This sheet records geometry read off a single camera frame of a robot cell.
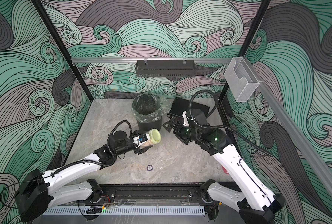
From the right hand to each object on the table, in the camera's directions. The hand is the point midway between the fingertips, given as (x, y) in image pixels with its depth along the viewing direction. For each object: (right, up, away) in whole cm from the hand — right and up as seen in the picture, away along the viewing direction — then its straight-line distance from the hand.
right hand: (166, 130), depth 65 cm
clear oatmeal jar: (-9, -7, +5) cm, 13 cm away
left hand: (-10, -4, +11) cm, 15 cm away
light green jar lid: (-6, -4, +7) cm, 10 cm away
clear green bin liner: (-12, +12, +36) cm, 40 cm away
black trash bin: (-15, -2, +36) cm, 39 cm away
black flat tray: (+8, +12, +17) cm, 22 cm away
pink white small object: (+36, -27, +18) cm, 48 cm away
